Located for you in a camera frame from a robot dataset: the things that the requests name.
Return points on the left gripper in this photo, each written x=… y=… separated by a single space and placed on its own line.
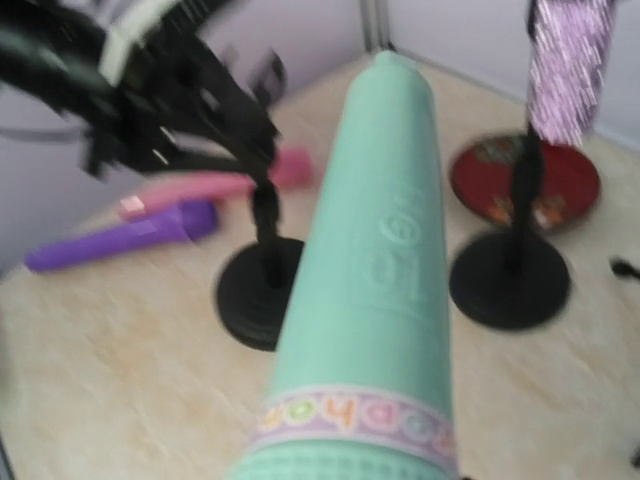
x=179 y=109

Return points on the purple microphone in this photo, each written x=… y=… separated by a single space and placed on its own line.
x=182 y=222

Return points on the pink microphone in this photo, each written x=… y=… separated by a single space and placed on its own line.
x=293 y=168

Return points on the black mint mic stand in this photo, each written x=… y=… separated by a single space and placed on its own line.
x=253 y=290

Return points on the mint green microphone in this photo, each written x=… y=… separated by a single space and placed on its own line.
x=362 y=376

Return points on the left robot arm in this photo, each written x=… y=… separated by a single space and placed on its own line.
x=52 y=52

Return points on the black glitter mic stand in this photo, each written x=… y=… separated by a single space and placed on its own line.
x=512 y=279

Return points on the glitter rhinestone microphone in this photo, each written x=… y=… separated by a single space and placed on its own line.
x=571 y=41

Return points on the red floral plate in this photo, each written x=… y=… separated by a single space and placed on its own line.
x=480 y=177

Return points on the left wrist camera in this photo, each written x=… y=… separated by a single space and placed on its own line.
x=127 y=32

